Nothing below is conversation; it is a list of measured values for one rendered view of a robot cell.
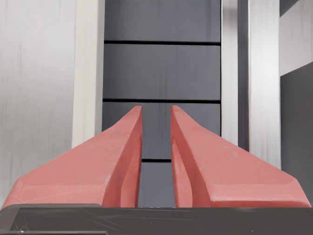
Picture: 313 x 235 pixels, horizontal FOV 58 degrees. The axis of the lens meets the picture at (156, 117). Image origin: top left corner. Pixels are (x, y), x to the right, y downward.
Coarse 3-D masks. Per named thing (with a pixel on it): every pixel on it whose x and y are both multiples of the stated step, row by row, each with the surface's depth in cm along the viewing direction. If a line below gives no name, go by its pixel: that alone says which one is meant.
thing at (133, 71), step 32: (128, 0) 19; (160, 0) 19; (192, 0) 19; (128, 32) 19; (160, 32) 19; (192, 32) 19; (128, 64) 18; (160, 64) 18; (192, 64) 18; (128, 96) 18; (160, 96) 18; (192, 96) 18; (160, 128) 18; (160, 160) 19; (160, 192) 18
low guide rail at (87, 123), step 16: (80, 0) 15; (96, 0) 15; (80, 16) 15; (96, 16) 15; (80, 32) 15; (96, 32) 15; (80, 48) 15; (96, 48) 15; (80, 64) 15; (96, 64) 15; (80, 80) 15; (96, 80) 15; (80, 96) 15; (96, 96) 15; (80, 112) 15; (96, 112) 15; (80, 128) 15; (96, 128) 15
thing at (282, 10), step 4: (280, 0) 21; (284, 0) 20; (288, 0) 20; (292, 0) 20; (296, 0) 20; (280, 4) 21; (284, 4) 20; (288, 4) 20; (292, 4) 20; (280, 8) 21; (284, 8) 21; (288, 8) 21; (280, 12) 21; (284, 12) 21; (280, 16) 22
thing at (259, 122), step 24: (240, 0) 11; (264, 0) 10; (240, 24) 11; (264, 24) 10; (240, 48) 11; (264, 48) 10; (240, 72) 11; (264, 72) 10; (240, 96) 11; (264, 96) 10; (240, 120) 11; (264, 120) 10; (240, 144) 11; (264, 144) 10
